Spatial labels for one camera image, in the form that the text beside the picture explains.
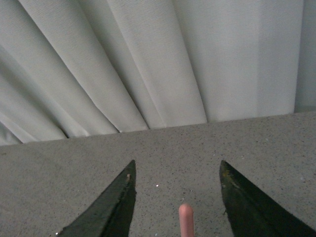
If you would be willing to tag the pink chopstick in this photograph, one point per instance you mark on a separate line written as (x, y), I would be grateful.
(186, 218)

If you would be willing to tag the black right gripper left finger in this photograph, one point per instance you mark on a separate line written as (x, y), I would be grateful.
(110, 215)

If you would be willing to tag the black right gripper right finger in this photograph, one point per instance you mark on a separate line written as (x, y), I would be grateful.
(252, 213)

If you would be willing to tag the white curtain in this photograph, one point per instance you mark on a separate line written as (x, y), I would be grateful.
(73, 68)

